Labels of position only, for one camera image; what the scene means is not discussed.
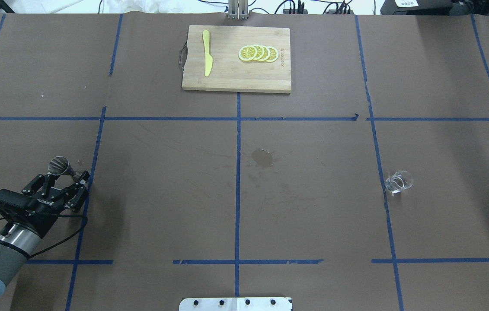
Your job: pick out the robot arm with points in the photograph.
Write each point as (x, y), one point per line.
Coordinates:
(18, 245)

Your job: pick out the lemon slice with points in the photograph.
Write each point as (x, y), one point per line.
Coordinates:
(260, 52)
(267, 53)
(247, 53)
(273, 55)

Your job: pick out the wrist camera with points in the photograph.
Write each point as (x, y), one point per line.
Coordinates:
(13, 204)

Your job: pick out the bamboo cutting board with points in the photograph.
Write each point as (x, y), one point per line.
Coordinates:
(229, 73)

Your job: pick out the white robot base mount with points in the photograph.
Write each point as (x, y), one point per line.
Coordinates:
(237, 304)

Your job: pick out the yellow plastic knife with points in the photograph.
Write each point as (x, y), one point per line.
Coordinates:
(206, 37)

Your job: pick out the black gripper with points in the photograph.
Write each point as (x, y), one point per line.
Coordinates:
(50, 204)

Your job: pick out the aluminium frame post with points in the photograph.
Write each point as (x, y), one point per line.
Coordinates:
(238, 9)

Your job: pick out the steel double jigger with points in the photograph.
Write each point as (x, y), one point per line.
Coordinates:
(61, 166)

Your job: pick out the clear glass shaker cup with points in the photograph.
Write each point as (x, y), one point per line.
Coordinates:
(399, 182)

